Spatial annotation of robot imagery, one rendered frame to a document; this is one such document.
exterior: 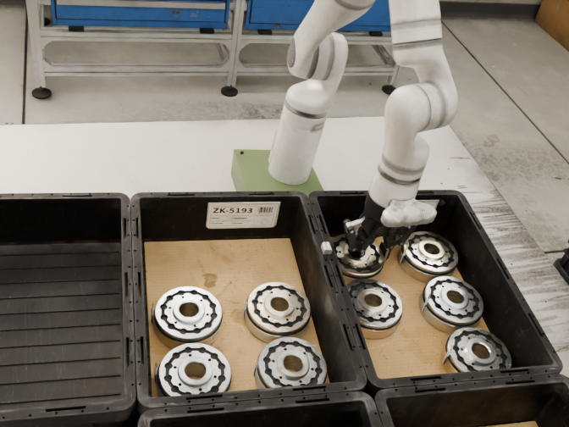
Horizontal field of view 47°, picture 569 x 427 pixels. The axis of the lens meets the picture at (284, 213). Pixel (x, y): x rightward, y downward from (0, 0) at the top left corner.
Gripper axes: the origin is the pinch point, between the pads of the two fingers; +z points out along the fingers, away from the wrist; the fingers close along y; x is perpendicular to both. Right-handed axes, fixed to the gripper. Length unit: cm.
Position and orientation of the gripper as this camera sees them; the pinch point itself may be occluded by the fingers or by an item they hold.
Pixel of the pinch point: (370, 255)
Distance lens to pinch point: 117.2
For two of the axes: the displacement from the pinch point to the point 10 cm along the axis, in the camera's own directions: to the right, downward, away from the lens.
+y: -9.4, 1.0, -3.2
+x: 3.0, 6.7, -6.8
